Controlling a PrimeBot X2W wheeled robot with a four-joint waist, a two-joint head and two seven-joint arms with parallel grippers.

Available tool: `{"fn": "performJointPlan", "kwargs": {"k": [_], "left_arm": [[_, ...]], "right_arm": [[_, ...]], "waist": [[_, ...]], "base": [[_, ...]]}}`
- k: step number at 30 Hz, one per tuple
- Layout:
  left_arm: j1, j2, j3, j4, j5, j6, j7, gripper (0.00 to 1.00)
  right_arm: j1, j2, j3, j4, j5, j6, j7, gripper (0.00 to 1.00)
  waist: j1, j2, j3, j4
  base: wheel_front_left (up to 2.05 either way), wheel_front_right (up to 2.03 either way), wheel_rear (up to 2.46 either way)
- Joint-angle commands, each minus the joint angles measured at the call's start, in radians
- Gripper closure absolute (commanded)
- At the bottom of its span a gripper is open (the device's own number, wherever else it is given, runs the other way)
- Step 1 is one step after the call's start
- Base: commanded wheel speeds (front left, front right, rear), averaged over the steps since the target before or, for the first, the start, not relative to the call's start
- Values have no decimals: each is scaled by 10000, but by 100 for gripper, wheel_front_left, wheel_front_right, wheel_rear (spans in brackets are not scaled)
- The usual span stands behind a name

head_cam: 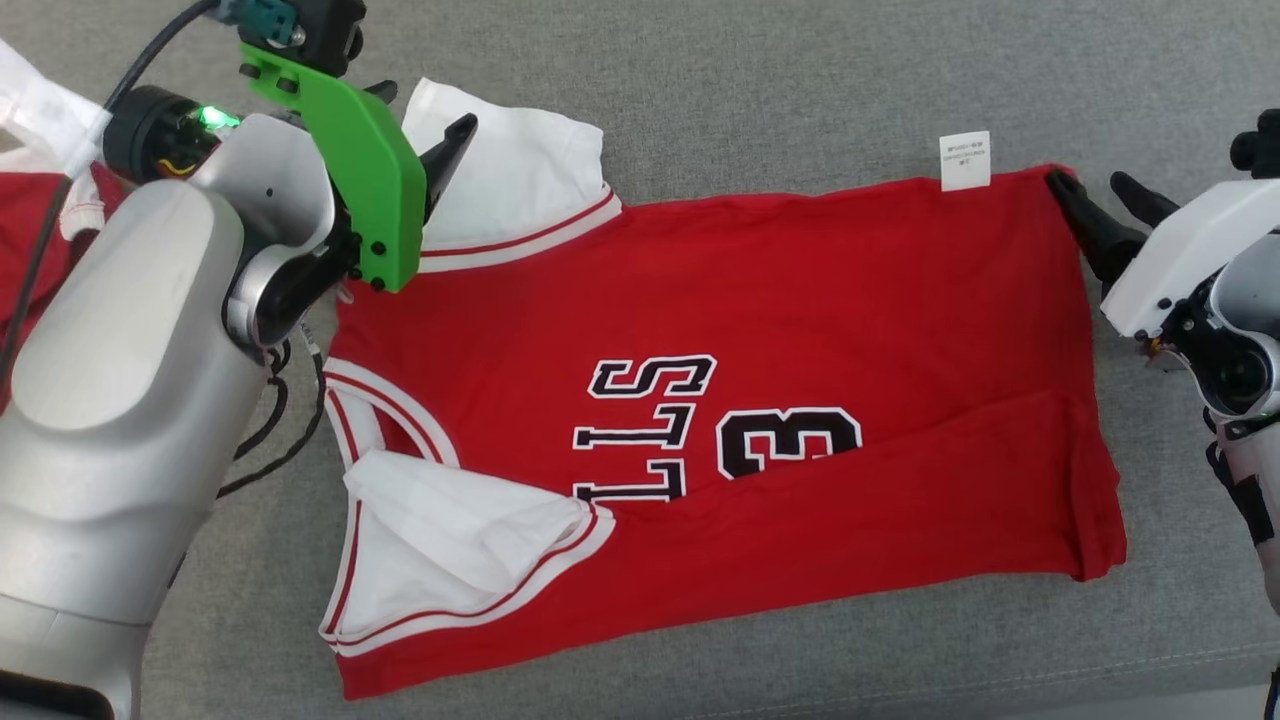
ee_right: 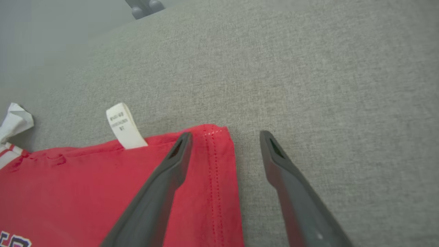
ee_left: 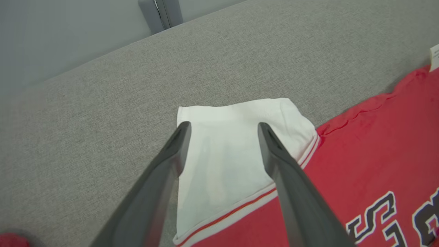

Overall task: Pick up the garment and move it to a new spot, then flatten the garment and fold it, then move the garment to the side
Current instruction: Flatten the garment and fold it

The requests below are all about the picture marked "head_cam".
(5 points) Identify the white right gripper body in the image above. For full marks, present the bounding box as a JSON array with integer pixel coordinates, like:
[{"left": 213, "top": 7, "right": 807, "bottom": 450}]
[{"left": 1100, "top": 177, "right": 1280, "bottom": 340}]

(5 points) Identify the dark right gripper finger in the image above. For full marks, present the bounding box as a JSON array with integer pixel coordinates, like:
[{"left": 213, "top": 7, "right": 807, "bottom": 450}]
[
  {"left": 1045, "top": 168, "right": 1148, "bottom": 293},
  {"left": 1110, "top": 171, "right": 1182, "bottom": 230}
]

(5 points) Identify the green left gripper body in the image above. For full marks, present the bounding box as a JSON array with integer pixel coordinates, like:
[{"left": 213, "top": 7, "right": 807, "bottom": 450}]
[{"left": 102, "top": 40, "right": 428, "bottom": 294}]

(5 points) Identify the red basketball jersey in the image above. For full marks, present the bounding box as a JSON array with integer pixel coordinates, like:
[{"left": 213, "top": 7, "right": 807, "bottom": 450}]
[{"left": 318, "top": 77, "right": 1130, "bottom": 702}]

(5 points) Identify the red shorts white trim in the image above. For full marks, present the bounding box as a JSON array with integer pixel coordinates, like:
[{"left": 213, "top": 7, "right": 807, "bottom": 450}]
[{"left": 0, "top": 160, "right": 133, "bottom": 416}]

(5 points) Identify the white translucent tape strip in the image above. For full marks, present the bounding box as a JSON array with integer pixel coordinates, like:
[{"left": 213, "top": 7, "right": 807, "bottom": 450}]
[{"left": 0, "top": 38, "right": 113, "bottom": 181}]

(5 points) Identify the black white left arm cable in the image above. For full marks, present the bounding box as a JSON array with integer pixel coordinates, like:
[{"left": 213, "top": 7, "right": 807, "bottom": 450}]
[{"left": 215, "top": 318, "right": 333, "bottom": 501}]

